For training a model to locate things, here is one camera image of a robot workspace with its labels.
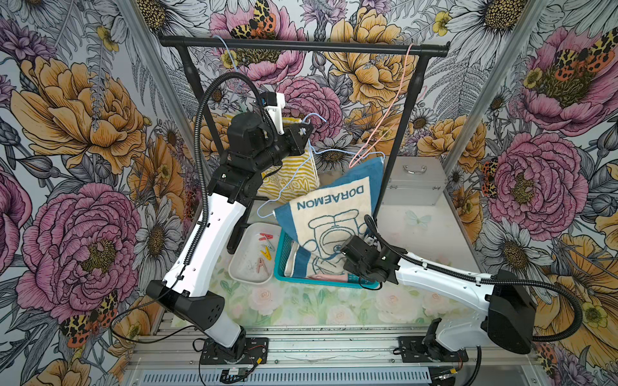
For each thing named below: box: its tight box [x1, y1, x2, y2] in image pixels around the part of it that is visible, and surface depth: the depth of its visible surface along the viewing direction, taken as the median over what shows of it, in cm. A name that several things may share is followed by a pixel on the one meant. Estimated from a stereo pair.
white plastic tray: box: [228, 221, 283, 285], surface depth 96 cm
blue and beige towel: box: [274, 156, 385, 278], surface depth 75 cm
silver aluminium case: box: [382, 156, 449, 207], surface depth 107 cm
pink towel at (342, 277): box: [307, 273, 349, 283], surface depth 87 cm
